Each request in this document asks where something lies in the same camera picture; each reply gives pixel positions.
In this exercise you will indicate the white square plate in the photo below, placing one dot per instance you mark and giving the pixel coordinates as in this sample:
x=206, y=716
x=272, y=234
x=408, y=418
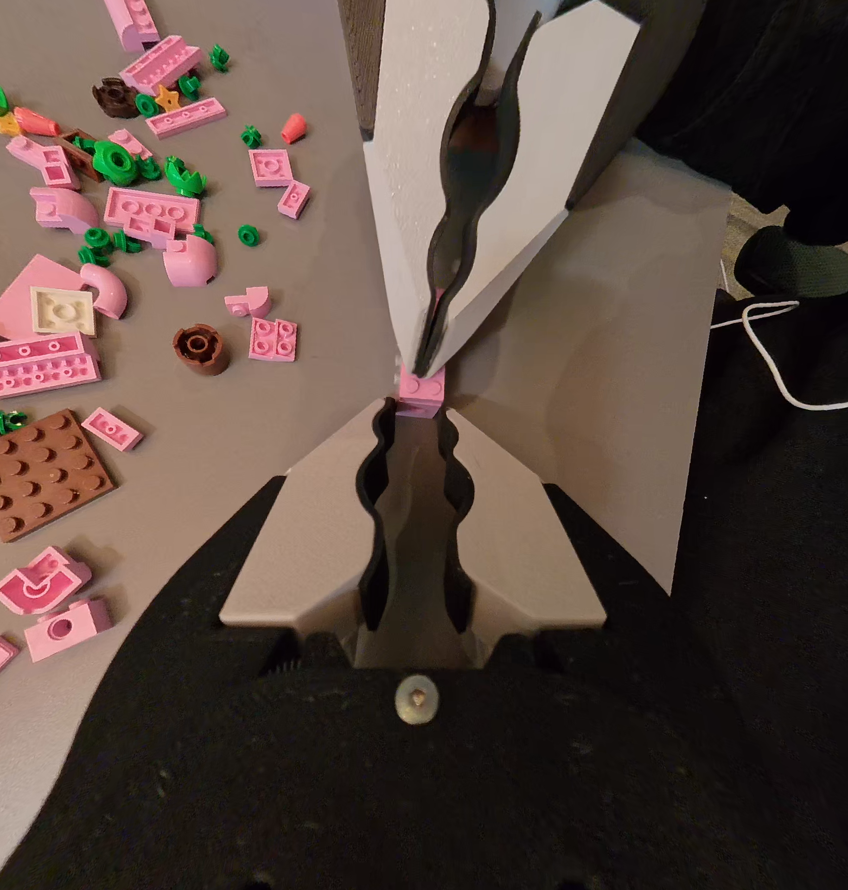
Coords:
x=62, y=311

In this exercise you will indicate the person's black clothed body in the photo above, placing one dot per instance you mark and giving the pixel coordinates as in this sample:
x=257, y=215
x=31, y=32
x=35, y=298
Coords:
x=778, y=626

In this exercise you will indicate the brown studded plate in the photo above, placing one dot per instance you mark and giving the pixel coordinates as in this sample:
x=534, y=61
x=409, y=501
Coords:
x=41, y=476

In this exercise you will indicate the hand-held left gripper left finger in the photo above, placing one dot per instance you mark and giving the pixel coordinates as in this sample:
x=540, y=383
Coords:
x=305, y=549

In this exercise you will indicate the pile of small toy bricks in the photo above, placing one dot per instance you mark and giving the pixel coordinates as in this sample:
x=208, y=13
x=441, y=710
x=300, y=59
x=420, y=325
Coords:
x=34, y=368

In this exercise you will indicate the pink toy brick assembly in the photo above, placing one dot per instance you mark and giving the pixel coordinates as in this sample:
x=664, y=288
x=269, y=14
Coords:
x=420, y=386

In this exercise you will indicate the brown round brick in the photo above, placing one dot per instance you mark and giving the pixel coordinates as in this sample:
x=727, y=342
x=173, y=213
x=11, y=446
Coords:
x=200, y=350

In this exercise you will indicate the coral cone piece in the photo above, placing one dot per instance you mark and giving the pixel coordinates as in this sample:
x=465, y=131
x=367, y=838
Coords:
x=294, y=129

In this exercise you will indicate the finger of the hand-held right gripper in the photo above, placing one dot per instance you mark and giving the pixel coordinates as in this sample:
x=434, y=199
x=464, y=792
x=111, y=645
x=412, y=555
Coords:
x=570, y=104
x=410, y=104

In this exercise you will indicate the person's right forearm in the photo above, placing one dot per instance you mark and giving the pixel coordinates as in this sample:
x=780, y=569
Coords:
x=778, y=90

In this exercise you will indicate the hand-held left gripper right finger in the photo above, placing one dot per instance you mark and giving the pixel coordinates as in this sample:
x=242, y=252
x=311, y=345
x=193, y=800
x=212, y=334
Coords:
x=528, y=549

